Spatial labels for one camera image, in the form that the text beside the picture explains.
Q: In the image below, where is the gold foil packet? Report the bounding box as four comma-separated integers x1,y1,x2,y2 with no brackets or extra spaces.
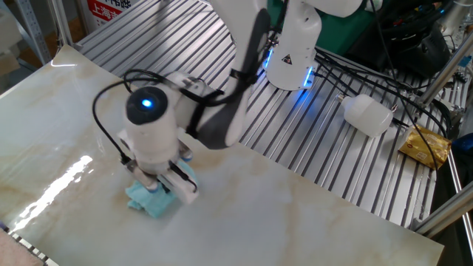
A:
398,123,453,171

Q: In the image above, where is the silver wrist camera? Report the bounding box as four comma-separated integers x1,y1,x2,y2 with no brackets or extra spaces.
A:
124,159,160,194

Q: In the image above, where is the black bag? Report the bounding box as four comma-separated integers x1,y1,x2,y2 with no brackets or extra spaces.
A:
345,0,452,79

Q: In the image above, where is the black cable bundle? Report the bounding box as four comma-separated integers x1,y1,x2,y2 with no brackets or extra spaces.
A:
313,47,450,140

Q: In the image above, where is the light blue fluffy cloth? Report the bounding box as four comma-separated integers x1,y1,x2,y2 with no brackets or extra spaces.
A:
124,160,200,219

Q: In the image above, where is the aluminium frame post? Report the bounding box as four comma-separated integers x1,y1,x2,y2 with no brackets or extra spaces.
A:
49,0,85,52
416,35,473,109
411,191,473,238

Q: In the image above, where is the grey metal shelf rack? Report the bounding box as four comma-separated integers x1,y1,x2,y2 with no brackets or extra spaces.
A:
13,0,52,67

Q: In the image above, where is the white foam box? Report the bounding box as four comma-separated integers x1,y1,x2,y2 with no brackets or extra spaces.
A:
0,7,22,53

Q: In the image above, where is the black camera cable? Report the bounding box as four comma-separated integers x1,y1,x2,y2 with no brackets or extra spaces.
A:
91,68,167,166

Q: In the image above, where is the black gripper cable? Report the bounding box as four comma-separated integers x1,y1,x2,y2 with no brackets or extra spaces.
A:
168,162,199,193

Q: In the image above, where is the black white checkered board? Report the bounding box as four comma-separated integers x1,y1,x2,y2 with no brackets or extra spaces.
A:
10,231,61,266

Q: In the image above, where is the green cutting mat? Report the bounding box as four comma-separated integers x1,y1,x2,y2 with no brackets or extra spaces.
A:
268,0,373,57

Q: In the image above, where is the dark blue bag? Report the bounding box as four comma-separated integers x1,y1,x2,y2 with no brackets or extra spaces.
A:
451,132,473,155

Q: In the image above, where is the red white sign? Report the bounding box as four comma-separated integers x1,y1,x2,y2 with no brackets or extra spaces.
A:
86,0,133,30

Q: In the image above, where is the white plastic bottle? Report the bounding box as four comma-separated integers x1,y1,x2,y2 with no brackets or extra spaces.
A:
335,92,395,139

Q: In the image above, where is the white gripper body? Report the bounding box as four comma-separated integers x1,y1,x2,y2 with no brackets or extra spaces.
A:
117,129,200,205

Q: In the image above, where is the marble pattern table mat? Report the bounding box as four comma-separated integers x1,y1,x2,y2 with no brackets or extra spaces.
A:
0,44,445,266

